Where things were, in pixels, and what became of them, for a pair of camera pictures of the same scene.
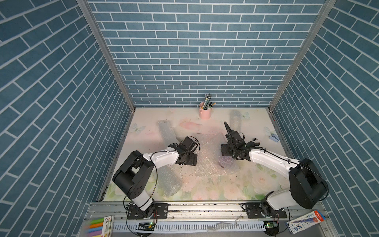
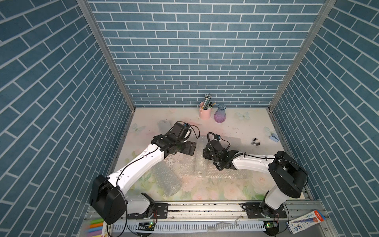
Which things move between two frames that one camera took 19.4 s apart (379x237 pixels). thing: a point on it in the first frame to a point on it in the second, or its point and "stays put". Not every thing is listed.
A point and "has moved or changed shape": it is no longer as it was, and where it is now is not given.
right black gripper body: [226, 150] to [208, 155]
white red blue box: [306, 221] stays put
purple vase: [230, 165] has moved or changed shape
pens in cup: [207, 103] stays put
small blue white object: [274, 138] stays put
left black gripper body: [190, 159] to [184, 147]
